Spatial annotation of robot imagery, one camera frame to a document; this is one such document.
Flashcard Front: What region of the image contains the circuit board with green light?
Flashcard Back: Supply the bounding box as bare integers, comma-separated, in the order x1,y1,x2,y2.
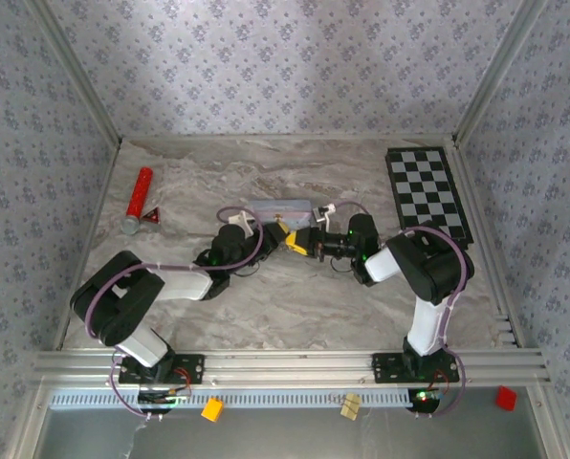
138,387,193,407
407,387,447,415

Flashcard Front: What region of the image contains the blue pink cartoon tin box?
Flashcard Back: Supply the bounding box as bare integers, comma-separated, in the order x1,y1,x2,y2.
244,199,313,230

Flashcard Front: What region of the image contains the aluminium table edge rail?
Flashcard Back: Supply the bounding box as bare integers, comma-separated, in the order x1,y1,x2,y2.
53,138,123,353
120,133,458,143

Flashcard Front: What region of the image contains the aluminium corner post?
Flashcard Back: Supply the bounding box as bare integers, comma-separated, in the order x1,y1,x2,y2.
451,0,552,147
24,0,124,147

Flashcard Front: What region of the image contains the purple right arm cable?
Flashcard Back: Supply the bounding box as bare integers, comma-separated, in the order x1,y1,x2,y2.
335,200,476,420

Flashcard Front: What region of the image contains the black and grey chessboard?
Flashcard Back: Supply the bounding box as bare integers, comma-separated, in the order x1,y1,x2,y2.
384,146,473,253

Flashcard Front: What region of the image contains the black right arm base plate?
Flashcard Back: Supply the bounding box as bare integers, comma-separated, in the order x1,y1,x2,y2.
371,352,461,383

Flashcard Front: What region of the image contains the slotted grey cable duct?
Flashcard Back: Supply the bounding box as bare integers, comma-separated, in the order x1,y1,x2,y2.
50,387,413,410

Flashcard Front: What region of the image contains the beige wooden clip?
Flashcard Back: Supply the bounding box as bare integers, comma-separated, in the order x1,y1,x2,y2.
340,392,362,421

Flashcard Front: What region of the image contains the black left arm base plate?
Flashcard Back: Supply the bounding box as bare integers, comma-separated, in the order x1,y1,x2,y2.
117,352,206,386

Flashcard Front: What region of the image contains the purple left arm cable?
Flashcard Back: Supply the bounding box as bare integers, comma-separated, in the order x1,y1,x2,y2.
83,206,266,422

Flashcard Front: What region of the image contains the red flashlight with silver head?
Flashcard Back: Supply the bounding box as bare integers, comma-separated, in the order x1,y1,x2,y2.
121,166,156,235

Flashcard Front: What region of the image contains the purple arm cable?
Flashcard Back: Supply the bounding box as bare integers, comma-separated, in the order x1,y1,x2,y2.
83,206,266,422
335,200,476,420

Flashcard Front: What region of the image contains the orange block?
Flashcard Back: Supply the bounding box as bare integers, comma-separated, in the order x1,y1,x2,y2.
201,398,225,423

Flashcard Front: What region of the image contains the red block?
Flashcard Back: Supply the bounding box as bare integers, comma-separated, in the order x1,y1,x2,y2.
493,385,518,411

